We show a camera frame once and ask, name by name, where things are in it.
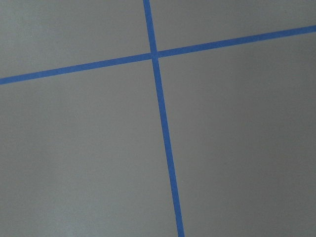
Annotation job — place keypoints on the long blue tape strip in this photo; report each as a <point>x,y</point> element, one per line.
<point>163,119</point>

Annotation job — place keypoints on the crossing blue tape strip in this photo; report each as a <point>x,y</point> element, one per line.
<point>160,54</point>

